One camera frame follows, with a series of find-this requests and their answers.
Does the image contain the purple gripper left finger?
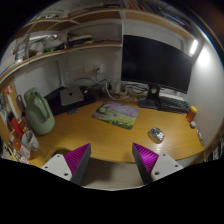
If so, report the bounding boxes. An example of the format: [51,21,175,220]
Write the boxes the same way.
[42,143,91,185]

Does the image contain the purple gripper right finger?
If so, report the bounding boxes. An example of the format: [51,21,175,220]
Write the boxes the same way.
[132,143,182,185]

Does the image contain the silver computer mouse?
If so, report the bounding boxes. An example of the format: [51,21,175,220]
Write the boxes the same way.
[149,128,165,143]

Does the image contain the floral mouse pad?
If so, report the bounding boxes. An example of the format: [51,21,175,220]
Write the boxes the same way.
[92,101,139,130]

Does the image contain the white mug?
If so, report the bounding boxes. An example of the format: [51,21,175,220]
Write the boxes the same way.
[21,130,39,152]

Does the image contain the green plastic jug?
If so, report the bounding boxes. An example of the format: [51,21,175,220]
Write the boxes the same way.
[24,88,55,135]

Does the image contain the red box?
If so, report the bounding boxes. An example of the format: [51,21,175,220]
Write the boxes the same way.
[9,117,24,138]

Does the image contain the black keyboard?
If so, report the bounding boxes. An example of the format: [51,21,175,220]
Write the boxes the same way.
[159,96,189,113]

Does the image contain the orange pill bottle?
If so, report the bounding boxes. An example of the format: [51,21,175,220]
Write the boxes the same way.
[186,106,197,122]

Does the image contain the silver mini computer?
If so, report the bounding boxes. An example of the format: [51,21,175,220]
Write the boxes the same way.
[60,86,84,106]

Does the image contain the black computer monitor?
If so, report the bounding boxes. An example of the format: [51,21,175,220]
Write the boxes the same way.
[121,35,193,110]

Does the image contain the stack of books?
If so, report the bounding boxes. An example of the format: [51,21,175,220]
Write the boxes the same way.
[68,34,93,46]

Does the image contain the white wall socket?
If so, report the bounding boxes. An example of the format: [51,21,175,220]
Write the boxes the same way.
[84,64,102,73]

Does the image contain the wooden wall shelf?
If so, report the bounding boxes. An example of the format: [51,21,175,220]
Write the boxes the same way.
[0,8,194,84]

